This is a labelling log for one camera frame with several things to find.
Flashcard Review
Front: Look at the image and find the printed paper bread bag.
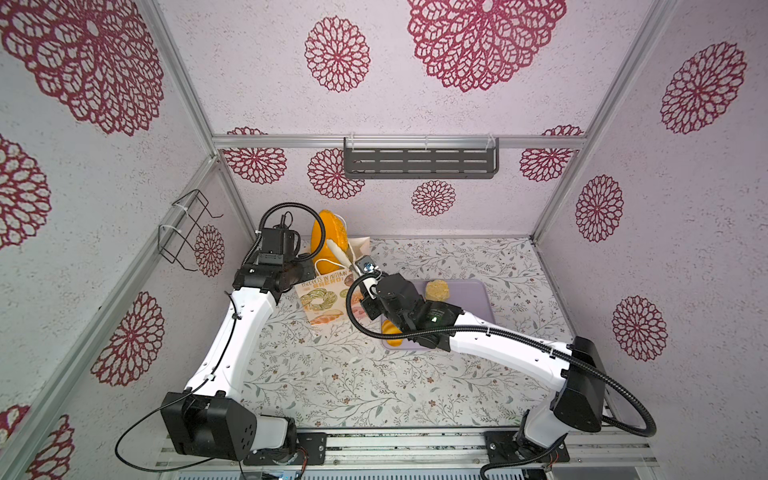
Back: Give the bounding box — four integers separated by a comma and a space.
295, 236, 371, 325

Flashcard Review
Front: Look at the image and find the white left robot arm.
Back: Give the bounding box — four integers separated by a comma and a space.
161, 223, 303, 462

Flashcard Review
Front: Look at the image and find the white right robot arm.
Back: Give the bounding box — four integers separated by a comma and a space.
350, 272, 604, 450

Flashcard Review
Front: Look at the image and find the pale crusty bread roll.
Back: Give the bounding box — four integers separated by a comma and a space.
424, 280, 451, 302

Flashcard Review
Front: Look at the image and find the small striped croissant bun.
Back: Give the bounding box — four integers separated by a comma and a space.
381, 320, 403, 348

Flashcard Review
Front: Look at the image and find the lavender plastic tray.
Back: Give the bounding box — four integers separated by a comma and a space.
380, 279, 496, 351

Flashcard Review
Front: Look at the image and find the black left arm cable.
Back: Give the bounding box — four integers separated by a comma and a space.
113, 202, 327, 474

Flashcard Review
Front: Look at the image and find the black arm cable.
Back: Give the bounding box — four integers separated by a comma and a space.
113, 202, 327, 474
345, 271, 658, 480

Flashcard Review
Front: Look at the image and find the black wire wall rack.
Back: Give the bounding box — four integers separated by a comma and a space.
156, 189, 223, 272

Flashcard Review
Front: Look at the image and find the dark grey wall shelf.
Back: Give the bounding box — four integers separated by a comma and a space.
342, 138, 500, 180

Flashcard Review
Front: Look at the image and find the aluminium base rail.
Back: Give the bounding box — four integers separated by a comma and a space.
154, 427, 660, 480

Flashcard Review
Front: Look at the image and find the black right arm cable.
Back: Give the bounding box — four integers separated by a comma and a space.
345, 271, 658, 480

